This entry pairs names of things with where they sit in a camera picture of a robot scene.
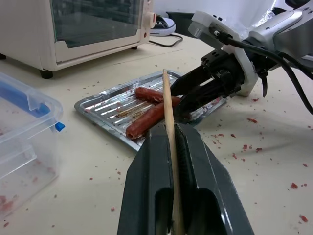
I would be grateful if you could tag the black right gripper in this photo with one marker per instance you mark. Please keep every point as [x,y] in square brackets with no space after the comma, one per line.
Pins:
[226,66]

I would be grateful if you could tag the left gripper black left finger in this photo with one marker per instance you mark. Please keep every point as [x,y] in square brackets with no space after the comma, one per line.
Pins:
[144,176]

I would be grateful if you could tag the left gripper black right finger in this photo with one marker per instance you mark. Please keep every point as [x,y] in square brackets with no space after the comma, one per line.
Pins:
[207,186]

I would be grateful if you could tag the wooden skewer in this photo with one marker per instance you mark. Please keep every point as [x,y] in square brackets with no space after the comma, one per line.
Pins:
[168,107]

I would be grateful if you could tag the red-brown sausage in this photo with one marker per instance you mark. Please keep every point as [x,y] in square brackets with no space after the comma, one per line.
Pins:
[146,121]
[148,93]

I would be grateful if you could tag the ribbed metal baking tray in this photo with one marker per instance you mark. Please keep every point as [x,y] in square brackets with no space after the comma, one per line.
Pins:
[110,110]

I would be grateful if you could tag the black and white sneaker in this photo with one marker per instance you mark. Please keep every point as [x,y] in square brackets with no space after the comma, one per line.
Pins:
[162,25]

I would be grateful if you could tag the crinkled clear plastic bag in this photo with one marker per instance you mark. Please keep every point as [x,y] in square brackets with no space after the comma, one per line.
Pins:
[264,18]

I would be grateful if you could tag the clear plastic box blue clips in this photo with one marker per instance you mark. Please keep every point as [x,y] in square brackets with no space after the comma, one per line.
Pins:
[27,127]

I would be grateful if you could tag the cream toaster oven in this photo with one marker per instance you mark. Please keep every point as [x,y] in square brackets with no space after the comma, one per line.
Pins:
[31,36]

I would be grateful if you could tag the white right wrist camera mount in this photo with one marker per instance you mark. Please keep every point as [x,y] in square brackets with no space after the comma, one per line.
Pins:
[210,22]

